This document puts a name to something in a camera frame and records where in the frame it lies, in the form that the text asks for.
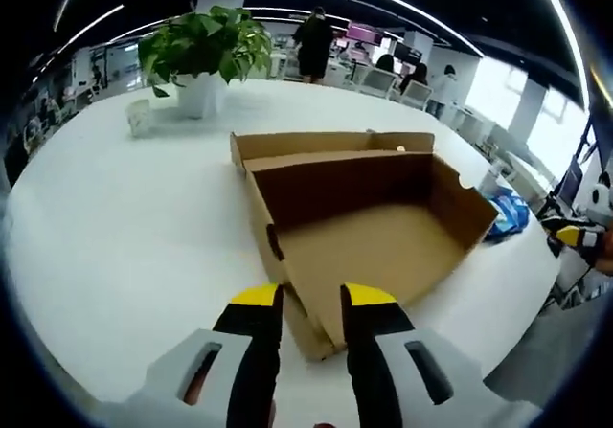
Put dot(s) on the small white paper cup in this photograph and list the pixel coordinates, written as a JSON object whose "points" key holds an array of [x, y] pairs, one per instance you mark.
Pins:
{"points": [[139, 119]]}

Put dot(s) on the person's right hand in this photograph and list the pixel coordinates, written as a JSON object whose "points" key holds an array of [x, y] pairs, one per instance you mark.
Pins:
{"points": [[606, 255]]}

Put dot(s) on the potted green plant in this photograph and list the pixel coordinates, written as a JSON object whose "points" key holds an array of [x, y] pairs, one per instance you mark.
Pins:
{"points": [[206, 45]]}

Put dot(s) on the blue wet wipes pack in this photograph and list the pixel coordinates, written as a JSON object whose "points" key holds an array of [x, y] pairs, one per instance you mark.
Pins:
{"points": [[510, 215]]}

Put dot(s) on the grey mesh office chair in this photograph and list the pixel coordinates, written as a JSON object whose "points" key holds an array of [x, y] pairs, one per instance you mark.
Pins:
{"points": [[519, 356]]}

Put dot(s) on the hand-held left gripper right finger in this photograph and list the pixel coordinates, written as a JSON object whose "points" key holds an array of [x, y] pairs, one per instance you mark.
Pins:
{"points": [[373, 351]]}

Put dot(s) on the white office chair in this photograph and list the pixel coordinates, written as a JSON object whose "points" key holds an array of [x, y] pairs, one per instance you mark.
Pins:
{"points": [[415, 96], [378, 82]]}

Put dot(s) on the panda figure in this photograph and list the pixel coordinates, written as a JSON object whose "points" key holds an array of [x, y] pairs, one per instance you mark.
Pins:
{"points": [[601, 191]]}

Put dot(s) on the brown cardboard shoe box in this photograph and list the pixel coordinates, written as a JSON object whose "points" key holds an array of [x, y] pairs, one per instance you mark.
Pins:
{"points": [[373, 227]]}

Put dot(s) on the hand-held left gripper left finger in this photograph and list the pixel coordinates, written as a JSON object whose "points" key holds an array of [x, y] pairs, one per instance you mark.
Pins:
{"points": [[254, 351]]}

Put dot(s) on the pink display screen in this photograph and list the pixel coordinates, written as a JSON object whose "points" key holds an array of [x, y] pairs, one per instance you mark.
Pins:
{"points": [[364, 33]]}

